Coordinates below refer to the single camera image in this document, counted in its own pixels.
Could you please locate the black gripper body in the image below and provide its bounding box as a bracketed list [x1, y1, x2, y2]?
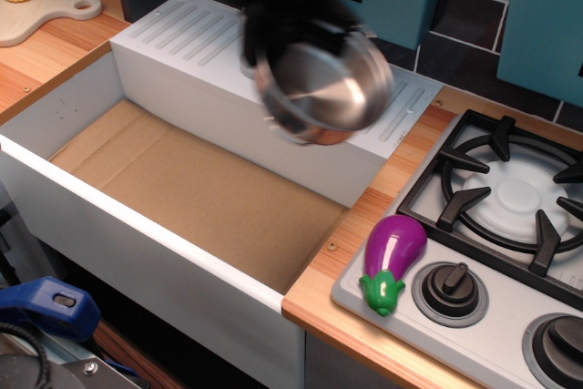
[243, 0, 363, 53]

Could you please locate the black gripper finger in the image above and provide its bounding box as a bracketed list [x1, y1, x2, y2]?
[242, 28, 272, 70]

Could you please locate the stainless steel pot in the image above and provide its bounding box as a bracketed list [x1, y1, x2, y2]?
[255, 32, 394, 146]

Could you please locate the white toy sink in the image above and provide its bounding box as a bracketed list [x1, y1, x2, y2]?
[1, 0, 441, 388]

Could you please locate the cardboard sheet in sink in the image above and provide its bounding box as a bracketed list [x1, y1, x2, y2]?
[52, 100, 344, 293]

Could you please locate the grey toy faucet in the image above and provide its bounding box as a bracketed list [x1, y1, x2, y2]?
[240, 54, 257, 80]

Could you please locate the wooden cutting board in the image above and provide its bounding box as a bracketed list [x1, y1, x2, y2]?
[1, 0, 102, 47]

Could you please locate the purple toy eggplant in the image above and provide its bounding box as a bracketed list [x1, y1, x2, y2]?
[359, 214, 428, 317]

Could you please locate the teal box right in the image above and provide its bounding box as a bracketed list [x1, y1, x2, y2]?
[497, 0, 582, 107]

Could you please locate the black burner grate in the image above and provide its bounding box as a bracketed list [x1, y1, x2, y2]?
[396, 110, 582, 311]

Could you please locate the grey toy stove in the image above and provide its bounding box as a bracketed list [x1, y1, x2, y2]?
[332, 110, 582, 388]

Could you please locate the black stove knob left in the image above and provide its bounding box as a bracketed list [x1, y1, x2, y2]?
[412, 261, 489, 329]

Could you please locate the black stove knob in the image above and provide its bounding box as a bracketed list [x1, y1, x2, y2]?
[412, 261, 489, 329]
[522, 313, 582, 388]

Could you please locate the blue clamp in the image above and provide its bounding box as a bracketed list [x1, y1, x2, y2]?
[1, 276, 101, 342]

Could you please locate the black stove knob right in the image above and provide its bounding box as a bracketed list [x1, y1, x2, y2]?
[522, 313, 582, 388]

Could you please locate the black braided cable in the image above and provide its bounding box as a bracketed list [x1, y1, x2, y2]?
[0, 322, 51, 389]

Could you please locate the grey metal bracket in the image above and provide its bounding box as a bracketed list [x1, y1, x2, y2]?
[1, 334, 150, 389]

